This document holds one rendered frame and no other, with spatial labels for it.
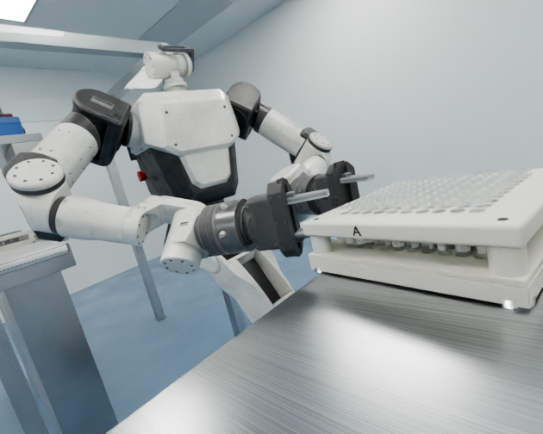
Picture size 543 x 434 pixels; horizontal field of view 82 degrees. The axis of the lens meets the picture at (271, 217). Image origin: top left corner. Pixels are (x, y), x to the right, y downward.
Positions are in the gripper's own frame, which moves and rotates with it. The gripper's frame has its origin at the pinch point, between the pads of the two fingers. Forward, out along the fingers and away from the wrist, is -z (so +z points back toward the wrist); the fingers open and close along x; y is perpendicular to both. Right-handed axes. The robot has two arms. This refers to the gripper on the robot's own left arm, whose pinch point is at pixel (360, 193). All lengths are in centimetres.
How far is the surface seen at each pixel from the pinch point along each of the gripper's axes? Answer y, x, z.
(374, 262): 16.2, 4.3, -16.4
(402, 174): -264, 41, 196
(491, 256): 14.2, 2.5, -27.6
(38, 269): 67, 11, 110
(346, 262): 16.8, 4.8, -12.4
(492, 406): 25.2, 6.9, -32.2
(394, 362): 25.8, 6.9, -26.0
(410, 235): 15.6, 0.9, -21.2
